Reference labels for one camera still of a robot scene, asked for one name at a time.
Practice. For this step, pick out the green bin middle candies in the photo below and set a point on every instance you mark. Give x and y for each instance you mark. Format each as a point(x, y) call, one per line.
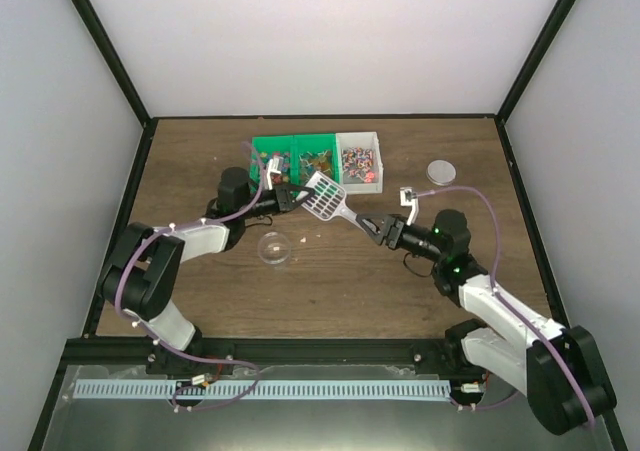
point(315, 152)

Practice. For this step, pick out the light blue slotted cable duct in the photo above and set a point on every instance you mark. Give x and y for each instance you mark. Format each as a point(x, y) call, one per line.
point(131, 389)

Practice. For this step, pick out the round grey metal lid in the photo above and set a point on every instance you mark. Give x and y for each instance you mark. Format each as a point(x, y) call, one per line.
point(441, 172)

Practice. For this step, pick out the green bin candies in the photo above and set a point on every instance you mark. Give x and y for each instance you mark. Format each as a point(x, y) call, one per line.
point(315, 152)
point(284, 146)

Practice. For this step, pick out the green bin left candies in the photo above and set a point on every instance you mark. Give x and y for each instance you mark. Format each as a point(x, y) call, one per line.
point(284, 146)

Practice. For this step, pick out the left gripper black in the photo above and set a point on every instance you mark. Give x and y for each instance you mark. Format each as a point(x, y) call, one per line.
point(283, 196)

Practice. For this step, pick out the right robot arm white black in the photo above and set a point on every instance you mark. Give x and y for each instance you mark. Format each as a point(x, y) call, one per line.
point(558, 369)

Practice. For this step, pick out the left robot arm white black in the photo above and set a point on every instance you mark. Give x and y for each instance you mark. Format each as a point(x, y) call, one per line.
point(139, 275)

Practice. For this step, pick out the lilac slotted plastic scoop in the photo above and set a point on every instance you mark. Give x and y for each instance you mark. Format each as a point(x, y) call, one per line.
point(326, 199)

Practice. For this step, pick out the clear plastic round container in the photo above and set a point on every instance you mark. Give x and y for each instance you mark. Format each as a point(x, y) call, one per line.
point(274, 249)

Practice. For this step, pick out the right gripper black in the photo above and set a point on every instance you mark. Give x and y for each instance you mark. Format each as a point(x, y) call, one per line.
point(389, 222)

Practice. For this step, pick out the white bin striped candies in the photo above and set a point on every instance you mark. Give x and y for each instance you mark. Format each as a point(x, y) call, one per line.
point(361, 169)

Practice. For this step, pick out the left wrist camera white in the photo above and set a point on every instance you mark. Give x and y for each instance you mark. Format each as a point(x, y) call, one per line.
point(274, 171)

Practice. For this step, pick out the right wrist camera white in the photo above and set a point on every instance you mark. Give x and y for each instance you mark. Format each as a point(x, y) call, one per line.
point(409, 199)

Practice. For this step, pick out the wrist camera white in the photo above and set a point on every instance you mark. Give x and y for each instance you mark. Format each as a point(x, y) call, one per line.
point(274, 171)
point(409, 199)

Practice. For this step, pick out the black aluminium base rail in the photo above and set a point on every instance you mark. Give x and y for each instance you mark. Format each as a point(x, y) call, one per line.
point(426, 356)

